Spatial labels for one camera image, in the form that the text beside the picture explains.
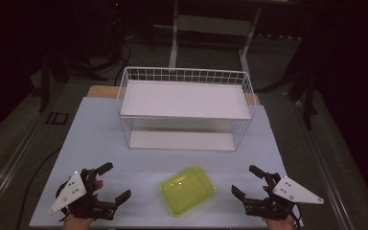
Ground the black floor cable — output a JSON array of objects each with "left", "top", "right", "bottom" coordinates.
[{"left": 13, "top": 146, "right": 63, "bottom": 230}]

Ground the person's right hand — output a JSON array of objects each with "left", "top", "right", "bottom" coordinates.
[{"left": 262, "top": 185, "right": 297, "bottom": 230}]

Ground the yellow-green plastic tray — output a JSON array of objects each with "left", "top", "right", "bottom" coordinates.
[{"left": 159, "top": 165, "right": 217, "bottom": 219}]

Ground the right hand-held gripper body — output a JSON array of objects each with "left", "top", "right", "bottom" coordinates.
[{"left": 243, "top": 172, "right": 326, "bottom": 221}]

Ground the person's left hand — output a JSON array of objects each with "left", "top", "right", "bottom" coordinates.
[{"left": 61, "top": 179, "right": 105, "bottom": 230}]

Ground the light blue table mat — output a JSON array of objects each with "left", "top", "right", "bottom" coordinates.
[{"left": 28, "top": 96, "right": 302, "bottom": 230}]

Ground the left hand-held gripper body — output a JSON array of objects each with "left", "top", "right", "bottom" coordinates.
[{"left": 47, "top": 168, "right": 117, "bottom": 221}]

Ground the bundle of black cables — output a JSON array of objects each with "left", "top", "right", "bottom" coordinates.
[{"left": 85, "top": 37, "right": 133, "bottom": 86}]

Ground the white wire shelf rack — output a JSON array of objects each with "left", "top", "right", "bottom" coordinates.
[{"left": 116, "top": 65, "right": 257, "bottom": 153}]

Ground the white metal frame stand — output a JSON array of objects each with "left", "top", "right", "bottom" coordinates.
[{"left": 168, "top": 0, "right": 264, "bottom": 77}]

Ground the black metal stand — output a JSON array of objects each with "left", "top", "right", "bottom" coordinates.
[{"left": 287, "top": 60, "right": 319, "bottom": 130}]

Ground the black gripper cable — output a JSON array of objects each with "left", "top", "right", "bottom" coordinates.
[{"left": 289, "top": 204, "right": 303, "bottom": 230}]

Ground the black floor socket plate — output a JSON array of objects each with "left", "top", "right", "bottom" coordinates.
[{"left": 45, "top": 111, "right": 70, "bottom": 127}]

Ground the grey metal floor rail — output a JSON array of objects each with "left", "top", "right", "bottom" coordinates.
[
  {"left": 0, "top": 109, "right": 56, "bottom": 214},
  {"left": 289, "top": 98, "right": 363, "bottom": 230}
]

